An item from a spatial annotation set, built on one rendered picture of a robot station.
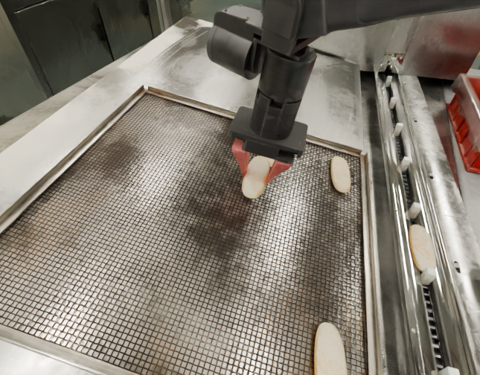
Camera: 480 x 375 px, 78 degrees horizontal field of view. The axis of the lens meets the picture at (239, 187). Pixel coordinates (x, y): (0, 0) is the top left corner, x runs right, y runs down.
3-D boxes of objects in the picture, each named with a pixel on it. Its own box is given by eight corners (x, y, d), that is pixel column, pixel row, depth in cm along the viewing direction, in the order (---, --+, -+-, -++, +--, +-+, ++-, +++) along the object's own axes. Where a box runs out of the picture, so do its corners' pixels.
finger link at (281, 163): (243, 159, 50) (254, 111, 43) (284, 171, 49) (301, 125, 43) (233, 187, 45) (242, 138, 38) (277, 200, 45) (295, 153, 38)
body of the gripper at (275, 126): (238, 116, 44) (246, 68, 39) (304, 135, 43) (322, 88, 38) (226, 140, 40) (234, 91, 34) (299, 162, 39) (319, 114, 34)
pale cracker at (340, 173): (351, 196, 53) (354, 191, 52) (331, 190, 53) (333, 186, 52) (347, 160, 60) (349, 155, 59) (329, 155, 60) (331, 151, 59)
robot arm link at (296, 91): (305, 56, 29) (328, 44, 33) (249, 32, 31) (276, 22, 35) (286, 116, 34) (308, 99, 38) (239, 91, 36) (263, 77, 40)
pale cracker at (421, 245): (439, 277, 46) (443, 273, 46) (413, 271, 47) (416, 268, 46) (428, 228, 53) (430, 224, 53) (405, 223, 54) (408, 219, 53)
